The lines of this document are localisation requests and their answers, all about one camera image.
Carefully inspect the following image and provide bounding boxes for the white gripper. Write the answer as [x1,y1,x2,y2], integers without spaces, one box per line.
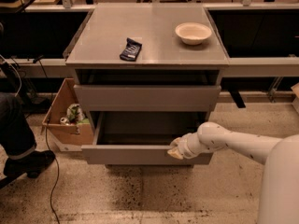
[167,133,201,160]

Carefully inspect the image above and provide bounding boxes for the grey drawer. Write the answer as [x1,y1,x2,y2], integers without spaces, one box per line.
[74,85,221,112]
[82,111,212,166]

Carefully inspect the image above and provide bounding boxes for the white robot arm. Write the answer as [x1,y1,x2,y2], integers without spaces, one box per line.
[168,122,299,224]

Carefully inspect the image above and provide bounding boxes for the grey drawer cabinet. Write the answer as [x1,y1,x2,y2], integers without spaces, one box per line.
[66,3,228,165]

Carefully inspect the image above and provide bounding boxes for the grey top drawer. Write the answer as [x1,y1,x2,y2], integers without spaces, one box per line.
[74,85,221,112]

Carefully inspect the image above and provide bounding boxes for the green white crumpled trash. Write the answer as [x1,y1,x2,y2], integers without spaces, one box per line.
[60,104,89,125]

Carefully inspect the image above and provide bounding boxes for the dark blue snack packet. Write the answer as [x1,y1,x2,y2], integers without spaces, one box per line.
[120,38,142,62]

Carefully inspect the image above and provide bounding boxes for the brown cardboard box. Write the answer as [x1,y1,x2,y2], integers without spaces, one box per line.
[42,78,93,146]

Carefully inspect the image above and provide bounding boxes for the white paper bowl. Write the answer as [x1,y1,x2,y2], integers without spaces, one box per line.
[175,22,212,46]

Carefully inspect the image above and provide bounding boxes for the black shoe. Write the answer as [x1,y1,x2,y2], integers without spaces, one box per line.
[4,150,55,177]

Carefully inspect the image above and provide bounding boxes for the person leg dark trousers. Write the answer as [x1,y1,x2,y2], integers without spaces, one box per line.
[0,93,36,160]

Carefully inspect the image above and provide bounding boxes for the black floor cable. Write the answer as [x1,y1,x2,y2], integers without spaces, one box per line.
[45,119,62,224]

